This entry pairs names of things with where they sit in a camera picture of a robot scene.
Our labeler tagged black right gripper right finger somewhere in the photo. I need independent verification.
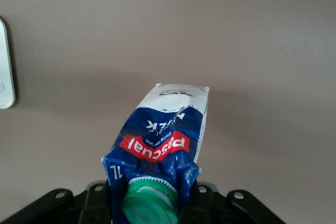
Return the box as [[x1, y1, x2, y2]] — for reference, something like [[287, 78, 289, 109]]
[[181, 181, 286, 224]]

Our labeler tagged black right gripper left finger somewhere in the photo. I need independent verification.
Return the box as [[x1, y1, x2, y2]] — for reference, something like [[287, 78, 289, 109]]
[[0, 180, 114, 224]]

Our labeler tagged blue white milk carton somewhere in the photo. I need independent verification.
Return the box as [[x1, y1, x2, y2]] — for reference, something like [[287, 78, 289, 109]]
[[101, 82, 211, 224]]

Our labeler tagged beige rabbit print tray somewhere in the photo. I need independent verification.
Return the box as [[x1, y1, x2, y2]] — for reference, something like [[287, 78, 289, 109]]
[[0, 16, 16, 110]]

